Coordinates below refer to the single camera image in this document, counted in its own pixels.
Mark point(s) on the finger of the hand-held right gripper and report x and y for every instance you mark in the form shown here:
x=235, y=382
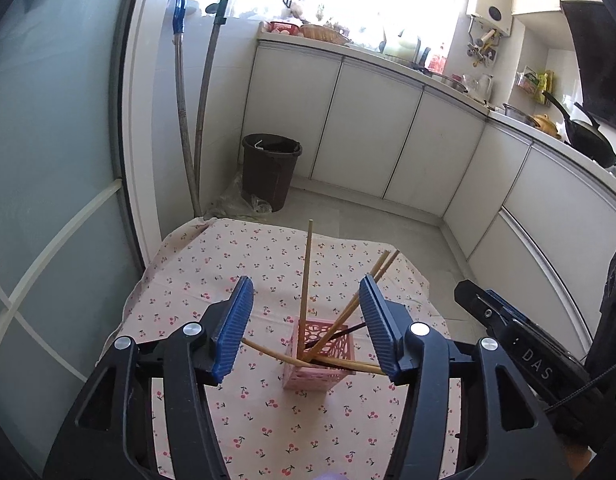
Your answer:
x=518, y=345

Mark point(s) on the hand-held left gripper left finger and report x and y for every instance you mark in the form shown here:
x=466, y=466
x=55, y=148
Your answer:
x=232, y=330

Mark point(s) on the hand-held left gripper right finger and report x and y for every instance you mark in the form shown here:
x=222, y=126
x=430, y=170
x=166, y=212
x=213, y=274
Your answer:
x=380, y=330

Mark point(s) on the black chopstick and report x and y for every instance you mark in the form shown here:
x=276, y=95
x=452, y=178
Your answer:
x=348, y=332

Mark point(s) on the light bamboo chopstick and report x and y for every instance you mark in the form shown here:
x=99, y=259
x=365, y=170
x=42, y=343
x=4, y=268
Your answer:
x=307, y=270
x=390, y=259
x=338, y=321
x=263, y=348

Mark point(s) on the pink perforated utensil basket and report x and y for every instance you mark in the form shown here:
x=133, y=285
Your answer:
x=313, y=380

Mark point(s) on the cherry print tablecloth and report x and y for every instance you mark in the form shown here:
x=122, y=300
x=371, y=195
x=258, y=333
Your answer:
x=268, y=410

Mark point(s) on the clear plastic bag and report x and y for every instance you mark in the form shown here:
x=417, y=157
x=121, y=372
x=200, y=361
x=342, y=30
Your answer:
x=232, y=200

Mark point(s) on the dark brown trash bin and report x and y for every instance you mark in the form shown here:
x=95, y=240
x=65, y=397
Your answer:
x=268, y=175

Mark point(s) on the black wok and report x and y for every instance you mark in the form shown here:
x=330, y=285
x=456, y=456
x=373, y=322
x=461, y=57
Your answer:
x=588, y=135

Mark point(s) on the white kitchen base cabinets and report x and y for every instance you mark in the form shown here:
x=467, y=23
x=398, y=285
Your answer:
x=388, y=135

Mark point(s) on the orange clay pot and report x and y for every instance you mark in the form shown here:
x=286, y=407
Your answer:
x=547, y=126

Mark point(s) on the steel cooking pot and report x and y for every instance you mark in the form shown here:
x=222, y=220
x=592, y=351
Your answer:
x=518, y=114

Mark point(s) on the frosted glass sliding door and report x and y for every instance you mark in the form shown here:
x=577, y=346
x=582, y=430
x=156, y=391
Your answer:
x=52, y=185

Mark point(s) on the dark-capped mop pole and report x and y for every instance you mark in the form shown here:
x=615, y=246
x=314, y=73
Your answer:
x=203, y=100

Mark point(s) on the steel bowl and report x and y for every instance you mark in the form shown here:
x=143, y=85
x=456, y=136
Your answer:
x=448, y=81

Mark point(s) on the glass kettle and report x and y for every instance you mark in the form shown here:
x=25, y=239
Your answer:
x=479, y=89

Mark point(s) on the red bottle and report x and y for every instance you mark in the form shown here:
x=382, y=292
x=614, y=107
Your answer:
x=438, y=60

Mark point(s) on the pale green jug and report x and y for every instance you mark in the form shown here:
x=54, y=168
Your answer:
x=402, y=46

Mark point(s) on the woven bread basket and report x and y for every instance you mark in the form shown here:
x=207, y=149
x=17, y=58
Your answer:
x=323, y=34

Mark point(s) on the red plastic basket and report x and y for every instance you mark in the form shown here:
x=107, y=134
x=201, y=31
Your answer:
x=283, y=28

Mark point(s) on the wall rack of packets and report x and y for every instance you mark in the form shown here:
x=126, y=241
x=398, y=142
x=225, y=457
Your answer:
x=535, y=85

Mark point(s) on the white wall water heater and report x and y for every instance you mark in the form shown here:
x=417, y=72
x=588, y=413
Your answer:
x=490, y=0

